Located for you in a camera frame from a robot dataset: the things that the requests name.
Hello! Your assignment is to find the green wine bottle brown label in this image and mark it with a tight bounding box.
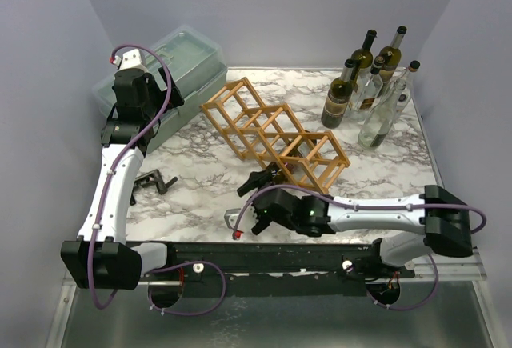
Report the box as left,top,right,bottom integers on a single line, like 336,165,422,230
321,58,357,129

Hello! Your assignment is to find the clear square liquor bottle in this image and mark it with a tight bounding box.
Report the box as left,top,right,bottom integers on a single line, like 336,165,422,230
348,55,385,122

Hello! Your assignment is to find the dark green wine bottle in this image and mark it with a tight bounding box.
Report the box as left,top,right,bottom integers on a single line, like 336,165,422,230
350,30,377,94

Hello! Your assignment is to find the green wine bottle white label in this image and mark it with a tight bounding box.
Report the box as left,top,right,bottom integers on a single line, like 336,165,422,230
273,138,312,179

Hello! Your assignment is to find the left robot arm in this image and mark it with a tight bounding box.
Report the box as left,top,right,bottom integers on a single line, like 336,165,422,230
61,67,184,290

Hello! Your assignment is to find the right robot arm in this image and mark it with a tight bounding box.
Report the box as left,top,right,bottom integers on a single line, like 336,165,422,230
237,170,473,278

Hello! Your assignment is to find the wooden wine rack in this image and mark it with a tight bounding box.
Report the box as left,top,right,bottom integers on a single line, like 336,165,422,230
201,78,350,194

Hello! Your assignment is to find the tall clear glass bottle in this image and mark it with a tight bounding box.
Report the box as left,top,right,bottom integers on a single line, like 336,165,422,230
358,82,400,150

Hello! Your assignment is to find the clear bottle black cap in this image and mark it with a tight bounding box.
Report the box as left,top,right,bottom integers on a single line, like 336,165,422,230
394,60,421,122

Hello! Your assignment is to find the green bottle silver capsule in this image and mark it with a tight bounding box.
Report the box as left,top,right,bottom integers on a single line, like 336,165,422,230
379,26,407,86

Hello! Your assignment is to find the translucent green storage box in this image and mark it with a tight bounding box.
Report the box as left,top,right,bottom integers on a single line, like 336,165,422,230
93,26,227,154

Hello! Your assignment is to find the black corkscrew tool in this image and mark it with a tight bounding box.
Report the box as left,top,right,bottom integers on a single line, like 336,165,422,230
130,169,178,206

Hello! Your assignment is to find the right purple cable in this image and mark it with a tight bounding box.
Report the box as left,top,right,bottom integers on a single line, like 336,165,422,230
231,186,488,311

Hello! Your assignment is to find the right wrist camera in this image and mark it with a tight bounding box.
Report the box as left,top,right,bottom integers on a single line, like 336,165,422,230
224,208,243,230

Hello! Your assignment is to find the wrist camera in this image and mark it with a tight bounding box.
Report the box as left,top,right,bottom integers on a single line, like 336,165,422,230
224,208,243,230
110,49,148,72

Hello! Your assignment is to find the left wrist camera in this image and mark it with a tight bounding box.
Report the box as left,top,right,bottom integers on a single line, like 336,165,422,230
110,49,148,72

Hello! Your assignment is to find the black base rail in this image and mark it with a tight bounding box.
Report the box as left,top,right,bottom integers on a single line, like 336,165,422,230
166,242,413,298

